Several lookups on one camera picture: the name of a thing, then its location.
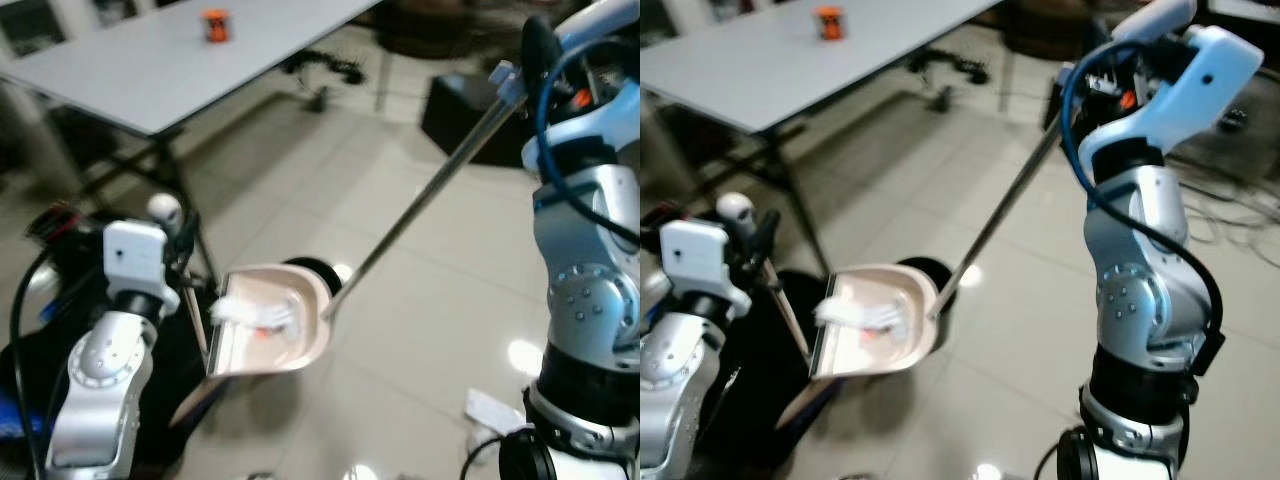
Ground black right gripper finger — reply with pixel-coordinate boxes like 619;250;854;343
1057;60;1093;111
521;14;562;87

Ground broom with white knob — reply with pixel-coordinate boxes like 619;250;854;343
718;190;843;433
148;193;236;429

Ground beige long-handled dustpan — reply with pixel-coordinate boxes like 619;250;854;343
205;62;523;378
808;105;1067;382

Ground black box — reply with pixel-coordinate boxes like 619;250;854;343
420;72;536;168
1043;75;1091;161

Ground dark sofa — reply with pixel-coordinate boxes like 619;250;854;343
378;0;536;59
1000;0;1151;61

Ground white crumpled paper scrap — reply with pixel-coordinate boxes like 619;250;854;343
815;295;907;334
210;295;298;333

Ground black device with red marks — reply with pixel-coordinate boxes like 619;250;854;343
28;200;106;263
640;203;673;241

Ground black wheeled base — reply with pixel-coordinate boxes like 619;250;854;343
283;48;367;113
908;48;993;113

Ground grey folding table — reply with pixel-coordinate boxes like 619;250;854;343
0;0;382;291
640;0;1006;283

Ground white flat paper piece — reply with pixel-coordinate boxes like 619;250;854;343
463;388;529;443

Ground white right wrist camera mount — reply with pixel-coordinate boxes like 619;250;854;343
520;0;641;173
1090;0;1266;161

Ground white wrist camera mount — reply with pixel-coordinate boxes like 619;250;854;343
103;220;181;301
520;0;641;173
1090;0;1266;161
660;218;752;307

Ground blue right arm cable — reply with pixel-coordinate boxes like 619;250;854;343
1060;40;1227;373
534;38;641;247

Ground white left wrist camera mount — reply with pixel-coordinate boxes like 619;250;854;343
660;218;752;307
103;220;181;301

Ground tangled floor cables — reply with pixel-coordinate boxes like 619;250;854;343
1165;150;1280;266

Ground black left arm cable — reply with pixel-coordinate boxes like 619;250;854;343
8;245;61;480

